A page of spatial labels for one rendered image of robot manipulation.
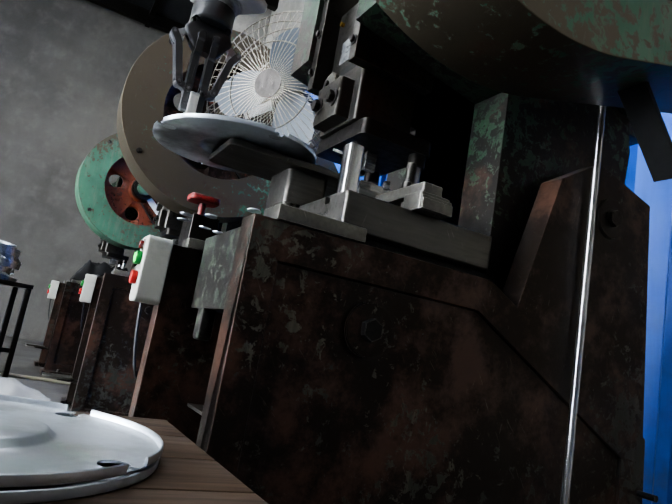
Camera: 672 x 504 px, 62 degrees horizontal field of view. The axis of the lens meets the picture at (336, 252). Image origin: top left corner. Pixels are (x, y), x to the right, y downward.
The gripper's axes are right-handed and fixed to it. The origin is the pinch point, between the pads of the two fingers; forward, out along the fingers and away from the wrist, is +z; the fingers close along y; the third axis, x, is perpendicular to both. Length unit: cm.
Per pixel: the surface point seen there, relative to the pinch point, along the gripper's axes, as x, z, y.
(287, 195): 4.4, 9.9, -19.0
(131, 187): -306, -50, -24
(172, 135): -1.7, 4.2, 1.6
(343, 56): -2.6, -23.9, -27.5
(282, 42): -77, -64, -37
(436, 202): 24.8, 9.3, -36.3
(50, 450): 51, 46, 12
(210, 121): 10.5, 4.0, -1.7
